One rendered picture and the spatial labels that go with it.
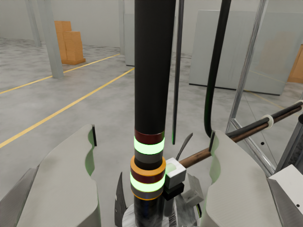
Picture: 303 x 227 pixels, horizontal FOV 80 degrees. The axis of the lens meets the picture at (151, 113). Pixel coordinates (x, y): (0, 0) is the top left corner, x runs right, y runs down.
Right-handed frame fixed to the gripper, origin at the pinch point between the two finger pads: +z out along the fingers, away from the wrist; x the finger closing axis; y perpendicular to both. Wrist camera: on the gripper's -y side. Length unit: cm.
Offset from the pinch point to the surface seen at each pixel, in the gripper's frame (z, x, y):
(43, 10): 546, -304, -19
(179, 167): 8.1, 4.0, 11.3
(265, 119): 22.1, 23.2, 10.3
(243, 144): 103, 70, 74
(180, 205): 34, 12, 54
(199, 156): 10.8, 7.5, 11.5
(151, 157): 4.4, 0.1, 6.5
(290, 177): 29, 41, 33
